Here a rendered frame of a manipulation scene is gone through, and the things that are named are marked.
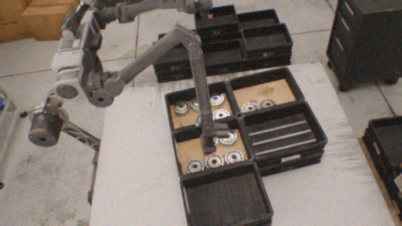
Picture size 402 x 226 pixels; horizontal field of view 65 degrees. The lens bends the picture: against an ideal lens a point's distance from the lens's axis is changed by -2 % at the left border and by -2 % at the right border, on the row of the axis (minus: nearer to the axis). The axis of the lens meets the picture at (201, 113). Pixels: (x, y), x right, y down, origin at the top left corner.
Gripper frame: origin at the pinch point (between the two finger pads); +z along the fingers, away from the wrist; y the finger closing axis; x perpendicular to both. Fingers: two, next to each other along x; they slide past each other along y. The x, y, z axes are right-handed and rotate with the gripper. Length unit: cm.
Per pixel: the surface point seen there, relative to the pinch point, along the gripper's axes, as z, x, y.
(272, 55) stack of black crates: 47, -77, 106
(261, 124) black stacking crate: 10.8, -35.0, 17.2
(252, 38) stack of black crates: 49, -68, 133
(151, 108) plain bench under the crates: 31, 29, 59
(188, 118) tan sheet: 14.6, 6.3, 33.2
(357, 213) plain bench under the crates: 18, -69, -42
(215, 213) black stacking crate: 10.7, 2.8, -29.5
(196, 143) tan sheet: 13.3, 4.3, 14.1
